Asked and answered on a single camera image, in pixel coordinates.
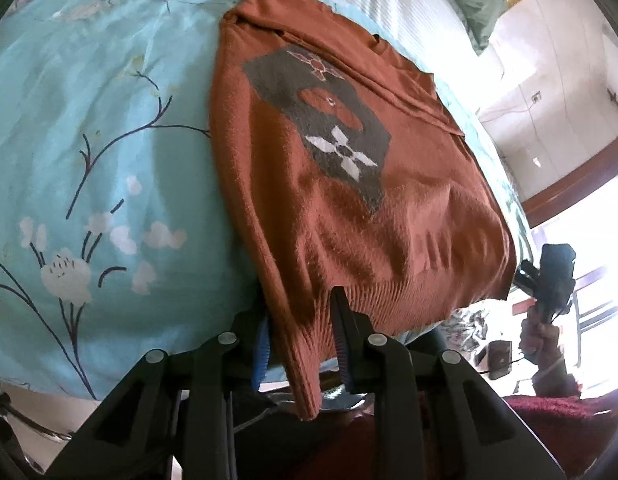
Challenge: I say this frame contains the small black device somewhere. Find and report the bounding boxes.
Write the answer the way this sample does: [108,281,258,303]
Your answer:
[486,340,512,380]

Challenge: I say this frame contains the rust orange knit sweater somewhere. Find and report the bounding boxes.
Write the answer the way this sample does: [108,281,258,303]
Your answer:
[209,0,516,420]

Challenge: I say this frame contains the person's right hand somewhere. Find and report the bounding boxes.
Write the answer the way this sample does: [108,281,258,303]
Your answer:
[518,306,563,370]

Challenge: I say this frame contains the white striped blanket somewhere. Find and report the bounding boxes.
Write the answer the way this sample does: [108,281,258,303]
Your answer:
[337,0,486,122]

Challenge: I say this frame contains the black cable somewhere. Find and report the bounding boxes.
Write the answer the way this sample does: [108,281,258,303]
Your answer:
[0,378,76,476]

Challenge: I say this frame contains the light blue floral bedsheet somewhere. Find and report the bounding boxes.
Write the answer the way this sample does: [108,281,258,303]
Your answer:
[0,0,534,400]

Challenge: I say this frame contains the dark red fuzzy garment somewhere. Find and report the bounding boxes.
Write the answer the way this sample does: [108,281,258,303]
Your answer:
[297,389,618,479]

